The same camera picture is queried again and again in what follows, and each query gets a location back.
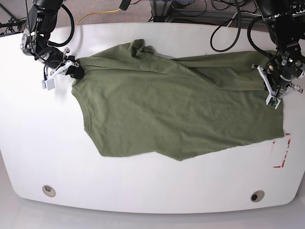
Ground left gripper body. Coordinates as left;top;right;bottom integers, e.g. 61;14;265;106
266;57;305;95

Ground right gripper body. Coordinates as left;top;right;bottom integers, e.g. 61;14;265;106
35;47;76;74

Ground olive green T-shirt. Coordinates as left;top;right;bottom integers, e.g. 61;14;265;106
71;40;285;161

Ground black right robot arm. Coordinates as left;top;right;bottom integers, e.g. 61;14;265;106
20;0;84;79

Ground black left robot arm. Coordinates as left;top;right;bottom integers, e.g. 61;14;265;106
247;0;305;98

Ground black tripod stand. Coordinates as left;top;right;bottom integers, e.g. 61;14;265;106
0;4;26;37

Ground red tape rectangle marking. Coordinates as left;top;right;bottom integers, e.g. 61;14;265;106
270;133;292;168

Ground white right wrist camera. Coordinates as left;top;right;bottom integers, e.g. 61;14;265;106
41;60;80;90

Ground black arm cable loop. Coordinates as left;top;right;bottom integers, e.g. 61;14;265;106
209;0;246;52

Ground yellow floor cable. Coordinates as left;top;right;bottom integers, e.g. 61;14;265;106
76;8;122;26

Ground aluminium frame base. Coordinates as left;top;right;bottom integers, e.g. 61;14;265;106
148;0;182;22

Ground left table cable grommet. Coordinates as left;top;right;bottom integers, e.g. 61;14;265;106
42;185;56;198

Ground table cable grommet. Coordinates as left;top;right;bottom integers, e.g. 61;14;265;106
42;185;56;198
250;190;265;202

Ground right table cable grommet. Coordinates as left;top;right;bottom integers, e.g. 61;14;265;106
250;190;265;202

